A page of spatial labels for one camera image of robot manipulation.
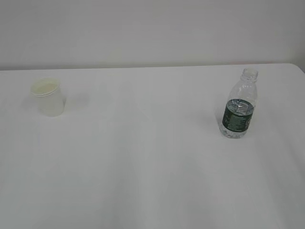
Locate white paper cup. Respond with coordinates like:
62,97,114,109
30,77,64,117

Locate clear green-label water bottle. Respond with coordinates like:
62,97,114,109
219,68,258,139

